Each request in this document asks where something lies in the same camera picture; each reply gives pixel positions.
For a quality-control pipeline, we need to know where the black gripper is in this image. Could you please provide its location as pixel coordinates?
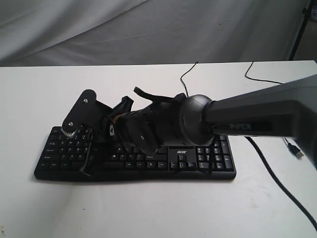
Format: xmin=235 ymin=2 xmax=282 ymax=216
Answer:
xmin=79 ymin=95 xmax=178 ymax=178

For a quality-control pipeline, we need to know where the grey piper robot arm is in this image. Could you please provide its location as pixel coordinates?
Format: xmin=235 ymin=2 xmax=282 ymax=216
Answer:
xmin=83 ymin=75 xmax=317 ymax=176

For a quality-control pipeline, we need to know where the black acer keyboard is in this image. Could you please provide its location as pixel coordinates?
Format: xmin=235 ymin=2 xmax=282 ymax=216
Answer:
xmin=34 ymin=126 xmax=236 ymax=182

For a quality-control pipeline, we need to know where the grey backdrop cloth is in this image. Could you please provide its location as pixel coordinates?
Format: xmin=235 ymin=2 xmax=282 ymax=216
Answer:
xmin=0 ymin=0 xmax=309 ymax=66

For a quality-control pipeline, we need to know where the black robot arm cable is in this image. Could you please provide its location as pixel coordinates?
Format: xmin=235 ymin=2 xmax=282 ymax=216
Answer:
xmin=133 ymin=86 xmax=317 ymax=231

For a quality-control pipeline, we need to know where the black USB cable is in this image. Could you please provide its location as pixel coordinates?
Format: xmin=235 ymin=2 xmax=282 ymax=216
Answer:
xmin=180 ymin=60 xmax=305 ymax=159

